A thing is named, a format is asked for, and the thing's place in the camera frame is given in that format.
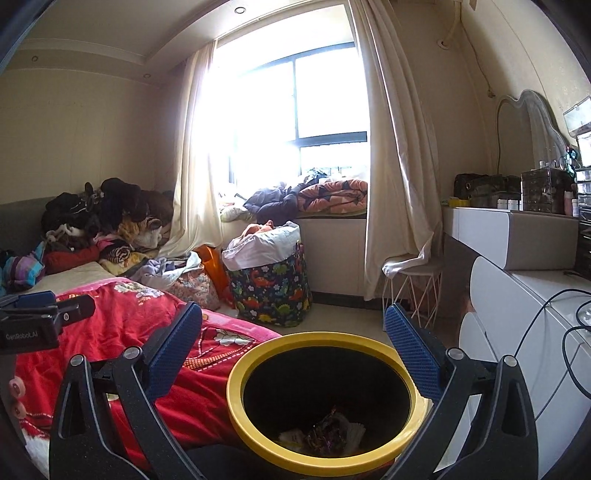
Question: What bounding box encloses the white wire stool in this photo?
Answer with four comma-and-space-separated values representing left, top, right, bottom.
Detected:
382, 268, 441, 330

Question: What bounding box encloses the lavender cloth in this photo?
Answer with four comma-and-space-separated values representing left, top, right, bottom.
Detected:
139, 251, 204, 289

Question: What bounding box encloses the red floral blanket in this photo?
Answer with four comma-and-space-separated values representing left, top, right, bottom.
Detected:
14, 277, 282, 480

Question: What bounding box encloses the black bag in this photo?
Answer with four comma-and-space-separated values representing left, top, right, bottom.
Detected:
454, 173, 522, 208

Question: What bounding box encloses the white cloth on stool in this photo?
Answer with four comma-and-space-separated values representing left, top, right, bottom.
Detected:
382, 244, 446, 278

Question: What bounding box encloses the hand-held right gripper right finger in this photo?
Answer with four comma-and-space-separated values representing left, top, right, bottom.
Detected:
383, 302, 539, 480

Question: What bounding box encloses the pink floral bag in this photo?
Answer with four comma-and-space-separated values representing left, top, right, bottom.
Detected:
173, 270, 221, 311

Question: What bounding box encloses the grey bed headboard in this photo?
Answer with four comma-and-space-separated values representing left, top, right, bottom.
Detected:
0, 196, 61, 259

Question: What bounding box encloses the white and green cloth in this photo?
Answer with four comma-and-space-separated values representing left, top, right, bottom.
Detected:
221, 205, 257, 223

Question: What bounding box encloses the black framed window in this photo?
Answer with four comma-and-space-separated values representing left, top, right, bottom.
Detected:
215, 41, 371, 183

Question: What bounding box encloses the cream curtain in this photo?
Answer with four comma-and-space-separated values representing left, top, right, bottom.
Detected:
348, 0, 446, 301
159, 41, 232, 259

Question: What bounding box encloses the black bin with yellow rim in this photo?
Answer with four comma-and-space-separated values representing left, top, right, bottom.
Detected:
226, 332, 430, 472

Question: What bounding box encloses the cream bed sheet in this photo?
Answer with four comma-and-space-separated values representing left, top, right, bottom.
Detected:
28, 261, 116, 296

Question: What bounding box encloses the orange patterned quilt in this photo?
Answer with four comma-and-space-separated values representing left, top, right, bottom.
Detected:
298, 179, 369, 214

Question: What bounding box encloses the yellow and black patterned blanket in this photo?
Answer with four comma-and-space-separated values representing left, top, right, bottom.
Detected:
99, 240, 139, 273

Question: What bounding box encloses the white cloth in basket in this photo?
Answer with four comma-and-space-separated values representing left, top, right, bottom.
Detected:
222, 222, 301, 271

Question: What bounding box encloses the black cable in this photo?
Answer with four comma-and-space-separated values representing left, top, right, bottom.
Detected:
512, 288, 591, 416

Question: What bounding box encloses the tall clear drawer organizer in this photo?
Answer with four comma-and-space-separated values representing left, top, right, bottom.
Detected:
563, 95, 591, 278

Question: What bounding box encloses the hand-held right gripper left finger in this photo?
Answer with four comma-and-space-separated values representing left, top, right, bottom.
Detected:
48, 302, 204, 480

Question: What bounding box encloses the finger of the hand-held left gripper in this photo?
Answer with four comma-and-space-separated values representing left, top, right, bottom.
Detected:
56, 295, 96, 325
0, 292, 58, 311

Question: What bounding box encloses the white dresser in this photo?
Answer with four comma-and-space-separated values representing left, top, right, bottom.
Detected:
441, 205, 591, 462

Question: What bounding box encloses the pile of dark clothes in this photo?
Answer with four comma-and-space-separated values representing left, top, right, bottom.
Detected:
41, 178, 175, 241

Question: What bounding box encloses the white paper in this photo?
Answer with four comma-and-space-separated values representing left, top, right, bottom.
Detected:
278, 428, 308, 450

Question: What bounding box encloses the orange plastic bag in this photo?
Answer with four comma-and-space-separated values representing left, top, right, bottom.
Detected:
194, 244, 236, 308

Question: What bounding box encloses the clear acrylic organizer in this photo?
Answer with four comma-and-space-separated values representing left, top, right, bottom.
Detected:
521, 167, 575, 214

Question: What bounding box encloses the blue striped cloth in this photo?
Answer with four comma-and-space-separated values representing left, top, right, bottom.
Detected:
2, 251, 47, 291

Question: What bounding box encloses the dinosaur print laundry basket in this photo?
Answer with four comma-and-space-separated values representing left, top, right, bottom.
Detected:
222, 222, 312, 328

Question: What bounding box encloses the red folded cloth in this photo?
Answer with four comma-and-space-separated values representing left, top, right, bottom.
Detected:
44, 244, 100, 275

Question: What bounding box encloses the wavy frame mirror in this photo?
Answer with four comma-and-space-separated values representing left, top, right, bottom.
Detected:
496, 90, 568, 174

